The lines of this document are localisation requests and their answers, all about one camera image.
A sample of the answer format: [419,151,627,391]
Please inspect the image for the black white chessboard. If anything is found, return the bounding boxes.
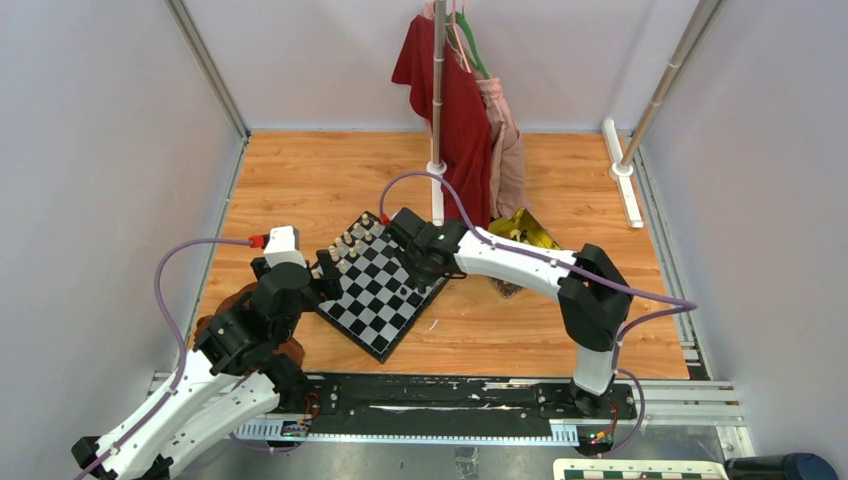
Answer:
[317,229,448,363]

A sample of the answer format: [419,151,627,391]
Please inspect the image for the yellow metal tin tray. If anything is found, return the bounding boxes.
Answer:
[488,207,561,299]

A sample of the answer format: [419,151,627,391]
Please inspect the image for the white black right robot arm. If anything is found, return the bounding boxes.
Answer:
[383,208,633,418]

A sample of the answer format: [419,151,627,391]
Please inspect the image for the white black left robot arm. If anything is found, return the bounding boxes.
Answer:
[71,249,342,479]

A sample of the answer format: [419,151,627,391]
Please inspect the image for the cream chess pieces row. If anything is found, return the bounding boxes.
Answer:
[328,212,386,273]

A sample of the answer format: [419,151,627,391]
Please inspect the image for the brown crumpled cloth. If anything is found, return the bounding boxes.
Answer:
[192,282,305,376]

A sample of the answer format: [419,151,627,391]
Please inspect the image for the white centre rack foot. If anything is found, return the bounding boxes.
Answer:
[426,160,447,227]

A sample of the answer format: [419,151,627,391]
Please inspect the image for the white rack foot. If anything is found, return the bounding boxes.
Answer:
[601,118,645,229]
[426,160,447,227]

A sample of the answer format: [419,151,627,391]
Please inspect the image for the pink hanging garment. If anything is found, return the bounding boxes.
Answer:
[447,35,529,219]

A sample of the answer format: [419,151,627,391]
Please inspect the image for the dark red hanging shirt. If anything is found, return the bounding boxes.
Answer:
[391,15,492,226]

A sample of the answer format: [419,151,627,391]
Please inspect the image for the silver centre rack pole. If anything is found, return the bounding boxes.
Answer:
[429,0,446,174]

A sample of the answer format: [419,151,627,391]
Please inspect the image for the silver rack pole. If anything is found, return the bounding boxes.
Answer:
[429,0,446,174]
[619,0,723,167]

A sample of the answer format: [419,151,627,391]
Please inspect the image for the white right rack foot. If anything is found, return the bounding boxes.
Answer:
[601,118,645,229]

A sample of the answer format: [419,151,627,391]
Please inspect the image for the green clothes hanger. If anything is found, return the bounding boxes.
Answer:
[446,11,491,80]

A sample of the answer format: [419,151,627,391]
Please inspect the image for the green white chessboard box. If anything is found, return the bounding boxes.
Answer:
[552,458,728,480]

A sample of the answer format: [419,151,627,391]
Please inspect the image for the silver right rack pole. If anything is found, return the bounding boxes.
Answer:
[619,0,723,167]

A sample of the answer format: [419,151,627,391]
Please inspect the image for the dark blue cylinder object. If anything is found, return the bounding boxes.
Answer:
[724,453,839,480]

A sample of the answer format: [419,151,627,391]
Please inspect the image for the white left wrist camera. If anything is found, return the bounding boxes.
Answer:
[263,225,306,267]

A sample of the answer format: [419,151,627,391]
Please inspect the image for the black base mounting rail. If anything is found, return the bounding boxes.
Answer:
[274,373,638,443]

